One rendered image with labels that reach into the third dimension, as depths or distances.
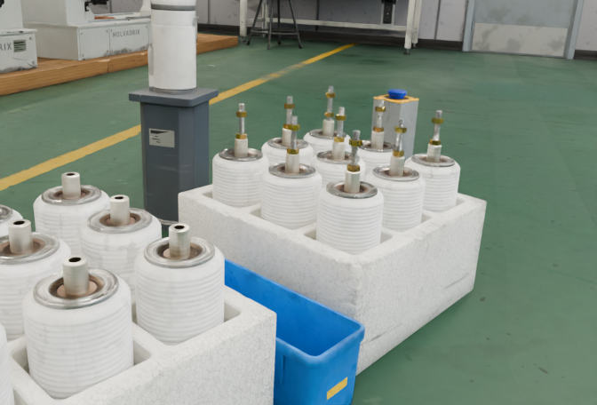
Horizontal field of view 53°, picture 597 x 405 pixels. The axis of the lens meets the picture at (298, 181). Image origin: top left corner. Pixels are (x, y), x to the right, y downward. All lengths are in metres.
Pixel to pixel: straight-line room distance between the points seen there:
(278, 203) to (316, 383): 0.29
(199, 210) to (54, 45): 2.69
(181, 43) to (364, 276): 0.68
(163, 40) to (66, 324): 0.82
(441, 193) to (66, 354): 0.67
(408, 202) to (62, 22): 2.87
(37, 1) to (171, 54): 2.43
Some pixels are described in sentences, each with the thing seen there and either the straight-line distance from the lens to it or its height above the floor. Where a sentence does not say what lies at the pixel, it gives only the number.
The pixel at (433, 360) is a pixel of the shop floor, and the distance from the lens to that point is 0.96.
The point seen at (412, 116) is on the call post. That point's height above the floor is 0.28.
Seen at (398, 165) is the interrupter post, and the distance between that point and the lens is 0.95.
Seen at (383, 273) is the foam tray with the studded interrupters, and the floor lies 0.15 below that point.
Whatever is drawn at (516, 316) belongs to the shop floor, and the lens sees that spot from 1.13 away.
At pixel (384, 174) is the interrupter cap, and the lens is 0.95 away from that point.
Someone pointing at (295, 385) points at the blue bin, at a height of 0.07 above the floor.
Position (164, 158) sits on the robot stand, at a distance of 1.31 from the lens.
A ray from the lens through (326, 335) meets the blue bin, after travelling 0.83.
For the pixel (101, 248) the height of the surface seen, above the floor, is 0.24.
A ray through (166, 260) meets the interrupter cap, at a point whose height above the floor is 0.25.
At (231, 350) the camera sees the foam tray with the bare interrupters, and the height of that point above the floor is 0.16.
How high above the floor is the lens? 0.53
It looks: 18 degrees down
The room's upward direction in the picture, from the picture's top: 3 degrees clockwise
